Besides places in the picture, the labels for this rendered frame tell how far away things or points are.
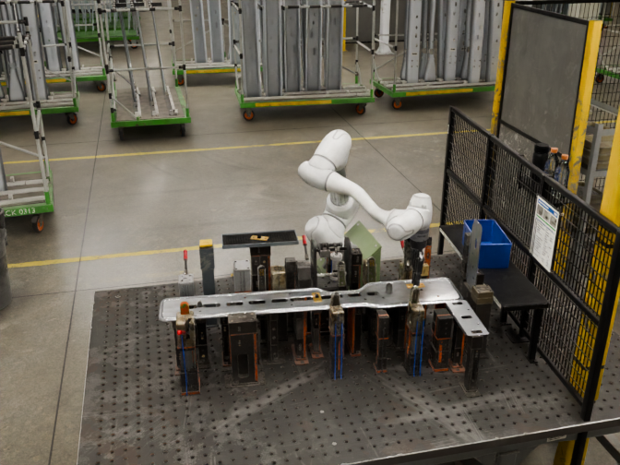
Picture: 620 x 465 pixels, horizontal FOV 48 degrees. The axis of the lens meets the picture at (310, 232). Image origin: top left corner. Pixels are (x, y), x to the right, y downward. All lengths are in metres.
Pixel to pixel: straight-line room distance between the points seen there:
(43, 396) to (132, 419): 1.53
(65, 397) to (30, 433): 0.33
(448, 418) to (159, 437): 1.18
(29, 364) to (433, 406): 2.74
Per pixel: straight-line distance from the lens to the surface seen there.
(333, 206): 3.82
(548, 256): 3.25
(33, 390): 4.59
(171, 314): 3.14
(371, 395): 3.11
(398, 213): 2.98
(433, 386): 3.19
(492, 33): 11.12
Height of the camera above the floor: 2.58
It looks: 24 degrees down
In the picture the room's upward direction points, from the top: straight up
